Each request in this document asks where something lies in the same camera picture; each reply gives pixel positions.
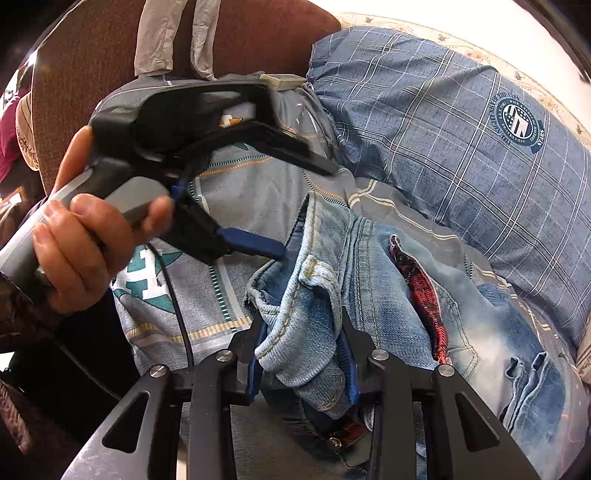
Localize grey printed bed sheet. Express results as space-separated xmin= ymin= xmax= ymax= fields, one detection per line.
xmin=88 ymin=74 xmax=591 ymax=480

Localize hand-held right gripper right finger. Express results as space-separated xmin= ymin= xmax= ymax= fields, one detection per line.
xmin=339 ymin=307 xmax=541 ymax=480

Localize blue plaid pillow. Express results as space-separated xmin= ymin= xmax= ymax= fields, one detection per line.
xmin=305 ymin=26 xmax=591 ymax=347

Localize black cable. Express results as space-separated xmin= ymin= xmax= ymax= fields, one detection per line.
xmin=147 ymin=242 xmax=195 ymax=367

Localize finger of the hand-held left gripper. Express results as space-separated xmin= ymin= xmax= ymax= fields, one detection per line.
xmin=167 ymin=182 xmax=288 ymax=267
xmin=136 ymin=80 xmax=339 ymax=177

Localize small beige box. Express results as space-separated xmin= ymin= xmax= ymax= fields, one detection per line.
xmin=259 ymin=73 xmax=308 ymax=93

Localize person's left forearm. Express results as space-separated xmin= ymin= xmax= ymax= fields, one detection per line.
xmin=0 ymin=272 xmax=116 ymax=352

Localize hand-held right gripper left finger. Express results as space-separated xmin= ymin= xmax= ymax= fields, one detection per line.
xmin=90 ymin=318 xmax=269 ymax=480

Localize blue denim pants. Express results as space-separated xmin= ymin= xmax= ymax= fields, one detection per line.
xmin=244 ymin=189 xmax=578 ymax=480

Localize brown headboard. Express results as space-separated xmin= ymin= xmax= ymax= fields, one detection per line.
xmin=30 ymin=0 xmax=342 ymax=195

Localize person's left hand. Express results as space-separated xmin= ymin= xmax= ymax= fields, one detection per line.
xmin=32 ymin=124 xmax=175 ymax=315

